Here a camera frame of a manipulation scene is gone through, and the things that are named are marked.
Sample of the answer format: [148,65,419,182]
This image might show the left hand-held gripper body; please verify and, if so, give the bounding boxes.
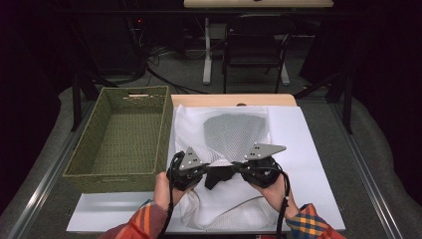
[166,146,211,192]

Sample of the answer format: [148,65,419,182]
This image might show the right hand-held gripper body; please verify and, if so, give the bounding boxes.
[240,141,289,189]

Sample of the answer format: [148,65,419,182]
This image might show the black cloth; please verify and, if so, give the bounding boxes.
[202,113,269,163]

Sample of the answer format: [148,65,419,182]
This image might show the white mesh laundry bag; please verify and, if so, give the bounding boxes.
[167,105,284,232]

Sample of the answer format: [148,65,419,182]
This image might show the green woven basket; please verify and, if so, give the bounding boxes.
[63,85,174,194]

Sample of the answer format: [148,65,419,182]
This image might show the person's right hand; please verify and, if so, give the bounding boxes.
[250,173,302,221]

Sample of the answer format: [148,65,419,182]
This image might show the person's left hand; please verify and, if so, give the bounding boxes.
[152,170,197,214]

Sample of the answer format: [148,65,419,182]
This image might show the white board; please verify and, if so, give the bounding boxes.
[66,105,346,234]

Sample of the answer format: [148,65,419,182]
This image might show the black metal stand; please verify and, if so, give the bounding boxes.
[293,70,354,135]
[70,71,101,132]

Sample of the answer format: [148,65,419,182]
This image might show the black folding chair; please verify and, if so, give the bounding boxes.
[222,13,297,95]

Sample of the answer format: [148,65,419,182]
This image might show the power strip with red light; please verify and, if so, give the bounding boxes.
[131,15,146,38]

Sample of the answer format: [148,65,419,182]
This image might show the white-legged desk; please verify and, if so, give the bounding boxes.
[182,0,334,87]

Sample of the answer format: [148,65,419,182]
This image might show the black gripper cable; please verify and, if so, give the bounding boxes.
[271,163,293,239]
[158,150,185,239]

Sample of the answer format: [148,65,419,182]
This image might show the black floor cables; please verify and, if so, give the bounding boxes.
[144,44,208,96]

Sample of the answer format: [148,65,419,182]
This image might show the metal frame rail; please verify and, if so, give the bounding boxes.
[330,99,404,239]
[9,99,98,239]

